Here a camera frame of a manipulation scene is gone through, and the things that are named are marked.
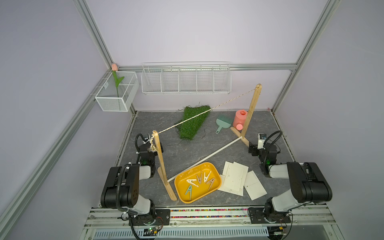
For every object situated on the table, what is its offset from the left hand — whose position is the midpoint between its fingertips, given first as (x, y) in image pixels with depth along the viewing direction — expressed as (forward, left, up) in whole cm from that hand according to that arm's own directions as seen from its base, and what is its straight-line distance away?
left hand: (152, 143), depth 93 cm
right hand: (-3, -66, 0) cm, 67 cm away
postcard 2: (-26, -47, -7) cm, 54 cm away
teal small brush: (+20, -51, -7) cm, 55 cm away
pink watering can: (+14, -59, +1) cm, 61 cm away
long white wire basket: (+37, -20, +21) cm, 48 cm away
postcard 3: (-29, -58, -7) cm, 66 cm away
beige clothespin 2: (-24, -35, -6) cm, 43 cm away
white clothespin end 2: (-23, -23, -6) cm, 33 cm away
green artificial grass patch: (+11, -24, -3) cm, 26 cm away
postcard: (-18, -50, -7) cm, 53 cm away
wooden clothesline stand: (+3, -60, +8) cm, 60 cm away
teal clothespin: (-28, -22, -6) cm, 36 cm away
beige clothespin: (-23, -28, -6) cm, 37 cm away
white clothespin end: (-22, -31, -6) cm, 39 cm away
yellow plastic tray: (-24, -27, -7) cm, 37 cm away
